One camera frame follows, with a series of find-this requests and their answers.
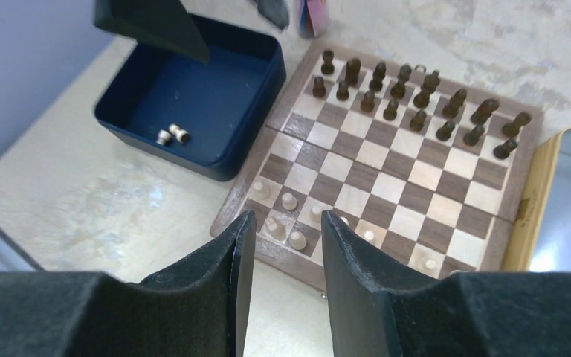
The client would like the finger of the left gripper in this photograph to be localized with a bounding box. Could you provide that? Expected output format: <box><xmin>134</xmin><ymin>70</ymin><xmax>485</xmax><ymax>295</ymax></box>
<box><xmin>93</xmin><ymin>0</ymin><xmax>210</xmax><ymax>63</ymax></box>

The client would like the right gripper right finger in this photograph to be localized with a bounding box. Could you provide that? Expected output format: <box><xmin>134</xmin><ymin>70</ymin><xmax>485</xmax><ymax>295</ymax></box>
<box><xmin>321</xmin><ymin>211</ymin><xmax>571</xmax><ymax>356</ymax></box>

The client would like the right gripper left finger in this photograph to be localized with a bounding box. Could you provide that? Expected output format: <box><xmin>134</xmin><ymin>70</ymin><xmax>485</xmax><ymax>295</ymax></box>
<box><xmin>0</xmin><ymin>210</ymin><xmax>257</xmax><ymax>356</ymax></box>

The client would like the white chess piece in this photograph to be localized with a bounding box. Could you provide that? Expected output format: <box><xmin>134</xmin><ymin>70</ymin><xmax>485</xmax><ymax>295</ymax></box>
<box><xmin>249</xmin><ymin>180</ymin><xmax>271</xmax><ymax>200</ymax></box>
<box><xmin>363</xmin><ymin>230</ymin><xmax>376</xmax><ymax>245</ymax></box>
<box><xmin>309</xmin><ymin>205</ymin><xmax>323</xmax><ymax>223</ymax></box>
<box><xmin>416</xmin><ymin>257</ymin><xmax>437</xmax><ymax>274</ymax></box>

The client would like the wooden chess board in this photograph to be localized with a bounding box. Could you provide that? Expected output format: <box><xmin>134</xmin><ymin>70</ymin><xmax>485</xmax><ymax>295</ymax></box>
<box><xmin>210</xmin><ymin>40</ymin><xmax>544</xmax><ymax>291</ymax></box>

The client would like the dark chess piece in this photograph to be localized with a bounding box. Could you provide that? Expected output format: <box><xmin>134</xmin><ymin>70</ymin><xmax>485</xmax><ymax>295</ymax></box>
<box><xmin>470</xmin><ymin>98</ymin><xmax>500</xmax><ymax>125</ymax></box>
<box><xmin>344</xmin><ymin>57</ymin><xmax>361</xmax><ymax>86</ymax></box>
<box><xmin>413</xmin><ymin>70</ymin><xmax>441</xmax><ymax>109</ymax></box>
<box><xmin>501</xmin><ymin>112</ymin><xmax>532</xmax><ymax>138</ymax></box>

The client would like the dark blue tin lid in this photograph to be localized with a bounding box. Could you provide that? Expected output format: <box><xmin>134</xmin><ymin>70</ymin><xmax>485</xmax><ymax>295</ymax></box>
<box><xmin>94</xmin><ymin>15</ymin><xmax>286</xmax><ymax>181</ymax></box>

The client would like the pink capped bottle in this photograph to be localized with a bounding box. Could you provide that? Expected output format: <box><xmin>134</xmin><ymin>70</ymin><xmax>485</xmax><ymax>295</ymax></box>
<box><xmin>294</xmin><ymin>0</ymin><xmax>329</xmax><ymax>39</ymax></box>

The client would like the gold metal tin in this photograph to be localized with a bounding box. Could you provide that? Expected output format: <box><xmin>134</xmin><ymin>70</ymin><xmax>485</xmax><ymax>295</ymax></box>
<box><xmin>501</xmin><ymin>127</ymin><xmax>571</xmax><ymax>272</ymax></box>

